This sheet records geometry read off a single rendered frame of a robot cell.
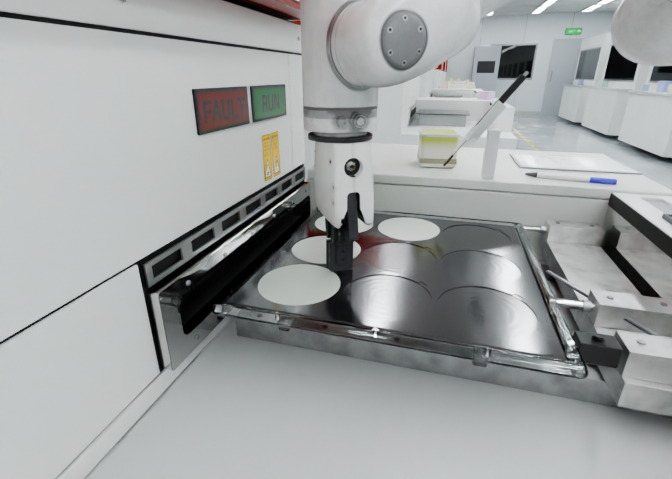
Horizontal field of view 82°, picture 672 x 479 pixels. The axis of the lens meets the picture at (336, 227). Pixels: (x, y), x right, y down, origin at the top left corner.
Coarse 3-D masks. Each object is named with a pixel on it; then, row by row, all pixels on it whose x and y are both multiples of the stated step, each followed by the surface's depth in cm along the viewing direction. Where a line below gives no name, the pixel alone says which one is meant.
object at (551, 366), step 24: (216, 312) 42; (240, 312) 42; (264, 312) 41; (360, 336) 38; (384, 336) 38; (408, 336) 37; (480, 360) 36; (504, 360) 35; (528, 360) 35; (552, 360) 34
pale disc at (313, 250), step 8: (304, 240) 60; (312, 240) 60; (320, 240) 60; (296, 248) 57; (304, 248) 57; (312, 248) 57; (320, 248) 57; (360, 248) 57; (296, 256) 55; (304, 256) 55; (312, 256) 55; (320, 256) 54
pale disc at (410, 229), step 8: (384, 224) 66; (392, 224) 66; (400, 224) 66; (408, 224) 66; (416, 224) 66; (424, 224) 66; (432, 224) 66; (384, 232) 63; (392, 232) 63; (400, 232) 63; (408, 232) 63; (416, 232) 63; (424, 232) 63; (432, 232) 63; (408, 240) 60; (416, 240) 60
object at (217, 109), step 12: (204, 96) 43; (216, 96) 45; (228, 96) 47; (240, 96) 50; (204, 108) 43; (216, 108) 45; (228, 108) 48; (240, 108) 50; (204, 120) 43; (216, 120) 45; (228, 120) 48; (240, 120) 51
